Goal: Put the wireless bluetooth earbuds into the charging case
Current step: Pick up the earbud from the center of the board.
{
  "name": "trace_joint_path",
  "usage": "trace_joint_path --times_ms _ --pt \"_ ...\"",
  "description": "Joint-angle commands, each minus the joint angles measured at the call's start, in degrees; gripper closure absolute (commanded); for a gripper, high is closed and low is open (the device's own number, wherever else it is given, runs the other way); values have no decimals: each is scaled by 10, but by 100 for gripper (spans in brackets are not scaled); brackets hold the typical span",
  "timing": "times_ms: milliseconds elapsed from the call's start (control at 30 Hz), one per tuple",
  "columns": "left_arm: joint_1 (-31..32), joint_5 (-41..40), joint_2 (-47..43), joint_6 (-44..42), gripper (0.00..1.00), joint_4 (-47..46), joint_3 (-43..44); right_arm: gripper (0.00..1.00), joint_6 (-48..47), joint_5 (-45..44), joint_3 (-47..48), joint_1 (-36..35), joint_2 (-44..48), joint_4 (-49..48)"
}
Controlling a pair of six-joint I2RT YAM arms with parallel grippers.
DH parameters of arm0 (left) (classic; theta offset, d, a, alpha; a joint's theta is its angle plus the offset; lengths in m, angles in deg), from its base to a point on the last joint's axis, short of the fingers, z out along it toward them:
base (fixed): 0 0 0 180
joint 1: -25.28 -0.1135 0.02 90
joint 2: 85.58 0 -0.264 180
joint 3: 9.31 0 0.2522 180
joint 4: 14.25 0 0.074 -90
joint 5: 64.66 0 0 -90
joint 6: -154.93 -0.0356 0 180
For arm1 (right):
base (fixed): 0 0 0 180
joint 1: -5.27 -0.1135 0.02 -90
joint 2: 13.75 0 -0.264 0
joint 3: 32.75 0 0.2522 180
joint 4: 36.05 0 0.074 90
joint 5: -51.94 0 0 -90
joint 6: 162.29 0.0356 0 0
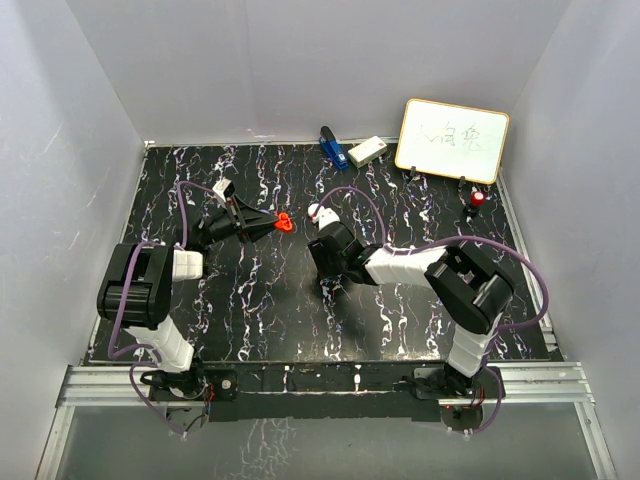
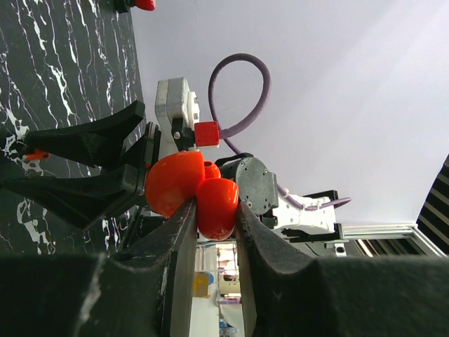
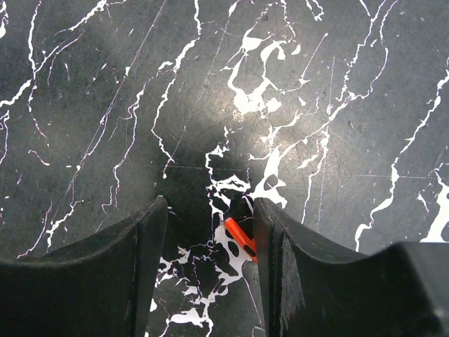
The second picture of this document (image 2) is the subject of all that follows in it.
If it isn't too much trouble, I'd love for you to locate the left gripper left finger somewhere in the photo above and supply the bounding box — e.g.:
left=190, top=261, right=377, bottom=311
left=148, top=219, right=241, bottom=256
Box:
left=1, top=199, right=197, bottom=336

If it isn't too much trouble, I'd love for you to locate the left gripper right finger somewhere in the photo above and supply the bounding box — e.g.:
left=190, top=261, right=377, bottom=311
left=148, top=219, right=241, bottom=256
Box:
left=235, top=204, right=448, bottom=336

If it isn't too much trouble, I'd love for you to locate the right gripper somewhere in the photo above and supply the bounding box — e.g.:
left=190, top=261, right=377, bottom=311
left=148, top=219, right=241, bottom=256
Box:
left=1, top=100, right=161, bottom=230

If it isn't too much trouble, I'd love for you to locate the red earbud charging case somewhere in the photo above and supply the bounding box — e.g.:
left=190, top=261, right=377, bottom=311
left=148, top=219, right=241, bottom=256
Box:
left=145, top=152, right=239, bottom=241

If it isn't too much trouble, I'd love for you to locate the red stamp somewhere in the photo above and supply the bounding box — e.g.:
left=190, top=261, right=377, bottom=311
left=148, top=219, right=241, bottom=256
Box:
left=114, top=0, right=156, bottom=13

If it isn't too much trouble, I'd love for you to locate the aluminium frame rail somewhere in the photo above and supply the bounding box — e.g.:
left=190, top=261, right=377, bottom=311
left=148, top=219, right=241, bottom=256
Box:
left=340, top=223, right=448, bottom=258

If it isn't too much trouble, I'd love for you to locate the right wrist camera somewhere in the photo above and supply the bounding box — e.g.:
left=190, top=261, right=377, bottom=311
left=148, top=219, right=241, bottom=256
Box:
left=154, top=77, right=220, bottom=158

